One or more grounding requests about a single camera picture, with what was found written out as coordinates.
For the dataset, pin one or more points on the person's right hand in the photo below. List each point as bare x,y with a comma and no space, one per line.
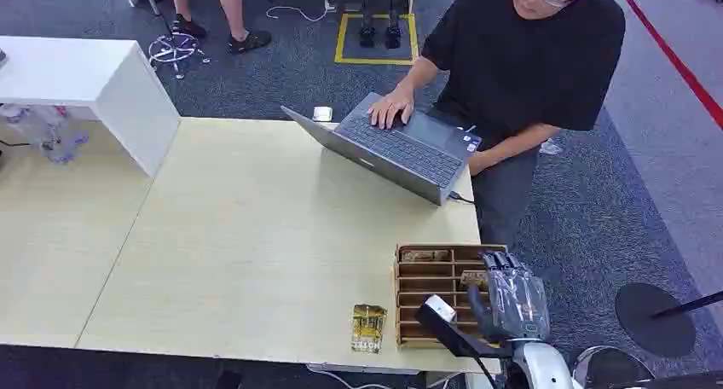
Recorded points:
392,106

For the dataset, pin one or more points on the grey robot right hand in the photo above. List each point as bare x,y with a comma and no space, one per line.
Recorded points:
517,304

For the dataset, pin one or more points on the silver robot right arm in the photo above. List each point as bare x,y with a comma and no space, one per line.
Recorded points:
545,366

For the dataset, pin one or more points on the grey laptop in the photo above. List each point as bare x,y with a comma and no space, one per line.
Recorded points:
395,149

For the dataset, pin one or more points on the brown gold hotel card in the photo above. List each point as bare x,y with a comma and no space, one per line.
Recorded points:
473,279

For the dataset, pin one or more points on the white power adapter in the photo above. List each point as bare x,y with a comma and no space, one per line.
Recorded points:
322,114

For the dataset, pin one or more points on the yellow tape square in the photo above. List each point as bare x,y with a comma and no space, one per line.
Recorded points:
339,39

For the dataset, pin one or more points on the wooden card box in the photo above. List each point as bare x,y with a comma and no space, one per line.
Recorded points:
429,287

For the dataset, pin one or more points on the black robot legs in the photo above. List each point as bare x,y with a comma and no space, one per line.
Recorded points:
381,13

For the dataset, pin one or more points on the brown card lying flat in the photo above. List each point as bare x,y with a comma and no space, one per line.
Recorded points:
425,256

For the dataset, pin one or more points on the black chrome-rimmed round base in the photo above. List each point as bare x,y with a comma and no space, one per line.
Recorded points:
613,369

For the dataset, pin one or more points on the black round stand base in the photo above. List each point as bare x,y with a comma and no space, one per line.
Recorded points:
649,324

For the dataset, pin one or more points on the person at laptop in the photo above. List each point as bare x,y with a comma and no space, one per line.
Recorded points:
525,64

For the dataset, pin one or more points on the yellow gold hotel card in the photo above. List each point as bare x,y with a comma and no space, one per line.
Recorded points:
368,329

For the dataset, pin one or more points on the clear wrapper on floor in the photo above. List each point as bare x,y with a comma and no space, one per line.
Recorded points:
551,147

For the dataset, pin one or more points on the black stand pole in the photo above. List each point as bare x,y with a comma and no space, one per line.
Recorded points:
692,304

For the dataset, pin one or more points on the standing person's legs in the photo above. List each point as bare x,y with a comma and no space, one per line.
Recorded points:
234,13

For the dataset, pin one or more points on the chrome chair base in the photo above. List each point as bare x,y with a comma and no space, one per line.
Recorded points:
174,50

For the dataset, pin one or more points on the white desk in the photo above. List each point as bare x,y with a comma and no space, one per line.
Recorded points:
85,75

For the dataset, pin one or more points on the clear plastic bag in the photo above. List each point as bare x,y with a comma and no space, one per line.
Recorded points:
53,135

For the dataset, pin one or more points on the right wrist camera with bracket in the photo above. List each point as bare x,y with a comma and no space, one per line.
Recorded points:
452,330

